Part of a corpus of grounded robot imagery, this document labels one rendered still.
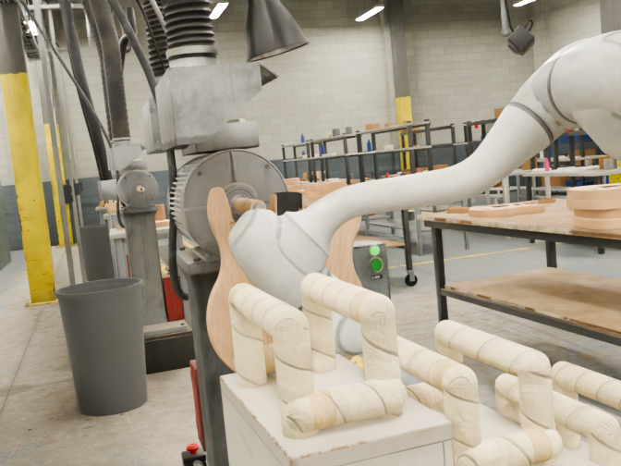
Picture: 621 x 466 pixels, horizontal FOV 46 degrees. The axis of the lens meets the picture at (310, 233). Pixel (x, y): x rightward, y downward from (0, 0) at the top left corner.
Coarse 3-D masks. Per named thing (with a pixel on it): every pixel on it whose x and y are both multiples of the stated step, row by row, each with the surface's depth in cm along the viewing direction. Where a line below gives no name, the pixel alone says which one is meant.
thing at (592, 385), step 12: (552, 372) 93; (564, 372) 91; (576, 372) 90; (588, 372) 89; (564, 384) 91; (576, 384) 89; (588, 384) 87; (600, 384) 86; (612, 384) 84; (588, 396) 88; (600, 396) 85; (612, 396) 83
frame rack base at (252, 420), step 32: (224, 384) 82; (320, 384) 77; (224, 416) 84; (256, 416) 69; (416, 416) 65; (256, 448) 70; (288, 448) 61; (320, 448) 60; (352, 448) 61; (384, 448) 62; (416, 448) 62; (448, 448) 64
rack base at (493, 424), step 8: (480, 408) 88; (488, 408) 88; (480, 416) 86; (488, 416) 85; (496, 416) 85; (504, 416) 85; (488, 424) 83; (496, 424) 83; (504, 424) 82; (512, 424) 82; (520, 424) 82; (488, 432) 81; (496, 432) 81; (504, 432) 80; (512, 432) 80; (560, 456) 73; (568, 456) 73; (576, 456) 73; (552, 464) 71; (560, 464) 71; (568, 464) 71; (576, 464) 71; (584, 464) 71; (592, 464) 71
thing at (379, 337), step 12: (360, 324) 66; (372, 324) 65; (384, 324) 65; (372, 336) 65; (384, 336) 65; (396, 336) 66; (372, 348) 65; (384, 348) 65; (396, 348) 66; (372, 360) 65; (384, 360) 65; (396, 360) 66; (372, 372) 65; (384, 372) 65; (396, 372) 66
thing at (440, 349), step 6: (438, 342) 87; (438, 348) 87; (444, 348) 87; (444, 354) 87; (450, 354) 86; (456, 354) 87; (462, 354) 88; (456, 360) 87; (462, 360) 87; (444, 408) 88
